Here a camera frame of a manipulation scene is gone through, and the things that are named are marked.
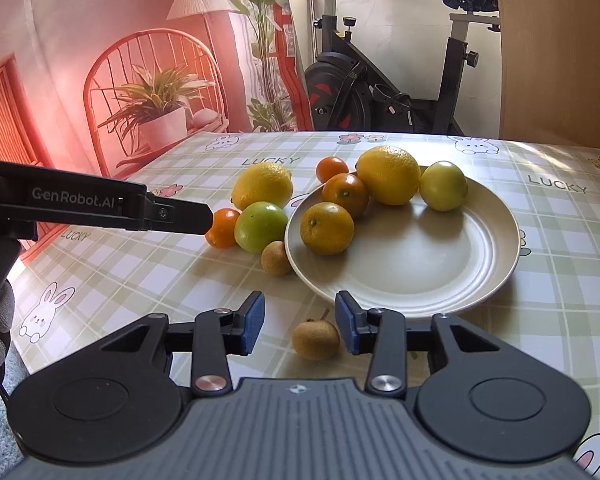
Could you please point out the green apple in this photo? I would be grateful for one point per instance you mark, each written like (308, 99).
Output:
(260, 227)

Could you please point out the checked tablecloth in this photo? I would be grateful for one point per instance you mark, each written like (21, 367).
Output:
(555, 270)

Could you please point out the small brown kiwi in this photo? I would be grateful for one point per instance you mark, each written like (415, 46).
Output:
(316, 340)
(276, 258)

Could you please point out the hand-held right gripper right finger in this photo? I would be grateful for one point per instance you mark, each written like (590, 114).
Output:
(347, 322)

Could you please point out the beige round plate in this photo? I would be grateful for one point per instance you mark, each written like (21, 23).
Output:
(420, 260)

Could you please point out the yellow lemon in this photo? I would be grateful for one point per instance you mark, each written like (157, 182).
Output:
(262, 185)
(387, 175)

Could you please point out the yellow-green apple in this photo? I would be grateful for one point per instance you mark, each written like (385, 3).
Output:
(443, 186)

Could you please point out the printed wall tapestry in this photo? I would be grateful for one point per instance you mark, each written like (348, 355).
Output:
(80, 35)

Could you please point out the small orange tangerine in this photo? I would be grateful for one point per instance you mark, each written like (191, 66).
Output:
(330, 169)

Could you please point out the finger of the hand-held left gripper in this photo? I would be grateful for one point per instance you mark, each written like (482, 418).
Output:
(190, 217)

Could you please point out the black exercise bike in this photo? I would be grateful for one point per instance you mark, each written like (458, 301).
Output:
(330, 95)

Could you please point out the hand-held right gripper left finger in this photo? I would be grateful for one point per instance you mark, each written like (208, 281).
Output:
(254, 322)

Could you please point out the metal pole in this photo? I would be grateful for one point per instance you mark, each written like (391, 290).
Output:
(311, 60)

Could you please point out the wooden board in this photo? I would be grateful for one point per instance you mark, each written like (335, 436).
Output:
(555, 60)

